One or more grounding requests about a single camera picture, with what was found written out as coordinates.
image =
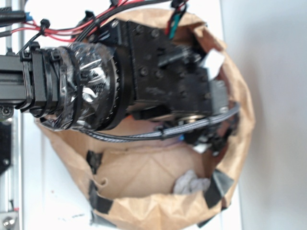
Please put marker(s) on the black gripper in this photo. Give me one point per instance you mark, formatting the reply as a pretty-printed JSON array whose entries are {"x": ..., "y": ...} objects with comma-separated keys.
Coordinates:
[{"x": 161, "y": 80}]

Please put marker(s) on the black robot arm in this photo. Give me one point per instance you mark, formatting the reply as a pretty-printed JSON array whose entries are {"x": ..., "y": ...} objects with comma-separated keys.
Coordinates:
[{"x": 72, "y": 87}]

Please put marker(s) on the brown paper bag bin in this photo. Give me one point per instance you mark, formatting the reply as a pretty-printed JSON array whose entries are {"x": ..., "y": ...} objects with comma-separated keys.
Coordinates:
[{"x": 130, "y": 185}]

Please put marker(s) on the crumpled grey paper wad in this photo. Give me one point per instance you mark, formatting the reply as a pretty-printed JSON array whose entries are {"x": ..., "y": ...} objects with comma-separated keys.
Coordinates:
[{"x": 189, "y": 183}]

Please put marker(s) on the black mounting bracket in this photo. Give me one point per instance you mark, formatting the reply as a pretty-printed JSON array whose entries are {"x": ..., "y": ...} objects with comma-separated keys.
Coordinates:
[{"x": 5, "y": 146}]

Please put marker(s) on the aluminium frame rail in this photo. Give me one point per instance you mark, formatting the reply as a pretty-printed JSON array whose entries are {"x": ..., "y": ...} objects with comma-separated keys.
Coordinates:
[{"x": 11, "y": 182}]

